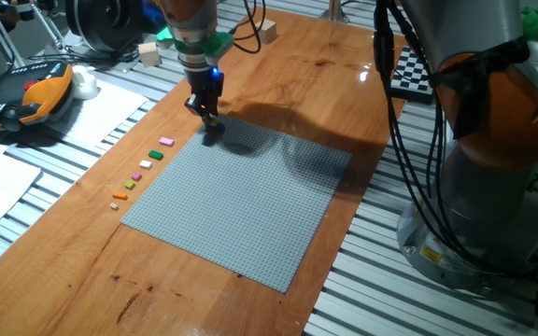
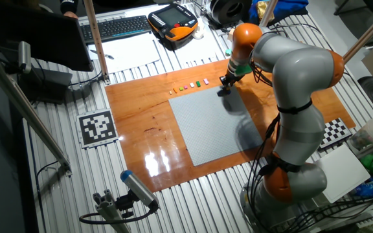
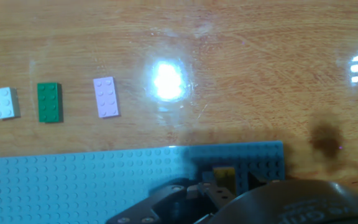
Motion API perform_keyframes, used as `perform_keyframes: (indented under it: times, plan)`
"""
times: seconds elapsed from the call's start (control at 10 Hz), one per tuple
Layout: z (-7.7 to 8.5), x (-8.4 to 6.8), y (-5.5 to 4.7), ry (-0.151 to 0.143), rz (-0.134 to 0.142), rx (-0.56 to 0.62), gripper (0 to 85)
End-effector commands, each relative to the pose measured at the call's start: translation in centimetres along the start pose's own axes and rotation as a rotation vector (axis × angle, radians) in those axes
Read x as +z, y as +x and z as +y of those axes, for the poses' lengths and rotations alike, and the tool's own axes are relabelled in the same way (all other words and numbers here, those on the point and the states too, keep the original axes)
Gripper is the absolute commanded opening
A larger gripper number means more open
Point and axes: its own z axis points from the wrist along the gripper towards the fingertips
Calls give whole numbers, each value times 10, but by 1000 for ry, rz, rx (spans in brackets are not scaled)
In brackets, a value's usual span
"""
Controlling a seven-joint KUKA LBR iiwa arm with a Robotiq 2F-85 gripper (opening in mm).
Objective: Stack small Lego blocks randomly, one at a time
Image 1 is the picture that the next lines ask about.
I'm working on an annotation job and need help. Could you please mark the black round spool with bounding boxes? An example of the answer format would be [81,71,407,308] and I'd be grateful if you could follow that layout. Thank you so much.
[65,0,147,54]

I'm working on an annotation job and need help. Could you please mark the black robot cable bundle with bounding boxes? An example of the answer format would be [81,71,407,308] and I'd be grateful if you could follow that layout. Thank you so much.
[372,0,538,281]

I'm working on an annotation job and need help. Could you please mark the grey Lego baseplate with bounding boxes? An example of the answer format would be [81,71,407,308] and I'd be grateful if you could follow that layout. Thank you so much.
[120,115,354,295]

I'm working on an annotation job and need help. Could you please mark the metal frame post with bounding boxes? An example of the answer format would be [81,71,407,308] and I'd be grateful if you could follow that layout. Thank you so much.
[319,0,350,23]

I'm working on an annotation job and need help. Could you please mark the orange black teach pendant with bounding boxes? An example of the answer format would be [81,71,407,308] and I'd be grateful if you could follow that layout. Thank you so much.
[0,60,75,133]

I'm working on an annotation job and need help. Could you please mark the plain wooden cube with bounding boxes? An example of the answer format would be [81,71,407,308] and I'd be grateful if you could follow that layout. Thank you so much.
[137,41,163,68]
[255,18,278,45]

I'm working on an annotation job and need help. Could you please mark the large wooden board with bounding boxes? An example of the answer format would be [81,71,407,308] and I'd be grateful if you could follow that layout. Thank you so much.
[0,7,410,336]

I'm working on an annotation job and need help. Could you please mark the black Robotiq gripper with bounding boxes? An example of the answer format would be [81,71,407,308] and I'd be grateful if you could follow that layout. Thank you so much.
[182,67,226,123]

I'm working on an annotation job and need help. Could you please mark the black table cable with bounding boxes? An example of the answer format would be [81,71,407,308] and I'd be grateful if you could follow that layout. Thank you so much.
[28,44,142,66]

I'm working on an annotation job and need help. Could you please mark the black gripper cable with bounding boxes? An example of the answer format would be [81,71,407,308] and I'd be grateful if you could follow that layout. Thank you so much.
[226,0,267,55]

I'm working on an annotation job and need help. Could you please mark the black white checkerboard plate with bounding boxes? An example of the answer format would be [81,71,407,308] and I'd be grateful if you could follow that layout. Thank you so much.
[389,45,436,105]

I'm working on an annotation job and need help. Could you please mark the white rounded plastic object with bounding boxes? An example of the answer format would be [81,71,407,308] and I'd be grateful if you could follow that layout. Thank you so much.
[71,64,99,101]

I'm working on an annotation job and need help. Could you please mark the green printed camera mount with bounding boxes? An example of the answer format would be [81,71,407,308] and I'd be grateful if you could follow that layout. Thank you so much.
[155,26,235,62]

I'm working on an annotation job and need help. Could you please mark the thin metal rod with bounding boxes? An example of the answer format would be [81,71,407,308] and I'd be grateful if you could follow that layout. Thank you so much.
[29,3,70,53]

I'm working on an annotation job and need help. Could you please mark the person hand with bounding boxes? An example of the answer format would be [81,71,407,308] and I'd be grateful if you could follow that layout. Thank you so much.
[0,0,36,27]

